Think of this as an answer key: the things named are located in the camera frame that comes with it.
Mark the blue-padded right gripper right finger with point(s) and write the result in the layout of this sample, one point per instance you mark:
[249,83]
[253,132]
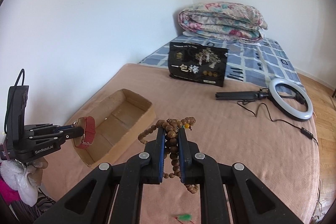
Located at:
[229,193]

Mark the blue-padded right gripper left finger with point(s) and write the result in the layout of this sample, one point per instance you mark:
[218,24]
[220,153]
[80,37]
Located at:
[111,193]

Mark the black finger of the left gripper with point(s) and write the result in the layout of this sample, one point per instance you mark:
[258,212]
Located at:
[68,132]

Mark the red cord jade pendant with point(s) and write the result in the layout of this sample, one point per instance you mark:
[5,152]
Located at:
[184,218]

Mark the white gloved hand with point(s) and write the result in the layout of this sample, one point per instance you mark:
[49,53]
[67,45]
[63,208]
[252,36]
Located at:
[26,180]

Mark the shallow cardboard box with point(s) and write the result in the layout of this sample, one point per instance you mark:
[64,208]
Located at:
[119,119]

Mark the pink blanket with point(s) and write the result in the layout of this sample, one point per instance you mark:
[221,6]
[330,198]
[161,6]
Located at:
[284,159]

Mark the blue checked bed sheet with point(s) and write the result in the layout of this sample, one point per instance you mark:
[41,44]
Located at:
[257,64]

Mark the black snack bag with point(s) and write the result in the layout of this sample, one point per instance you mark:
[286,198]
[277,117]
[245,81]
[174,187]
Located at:
[197,63]

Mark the folded floral quilt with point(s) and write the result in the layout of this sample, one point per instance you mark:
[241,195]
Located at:
[224,21]

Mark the white ring light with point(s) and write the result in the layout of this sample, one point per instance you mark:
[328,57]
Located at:
[291,99]

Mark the black tripod handle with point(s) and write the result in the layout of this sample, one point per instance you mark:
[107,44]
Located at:
[243,96]

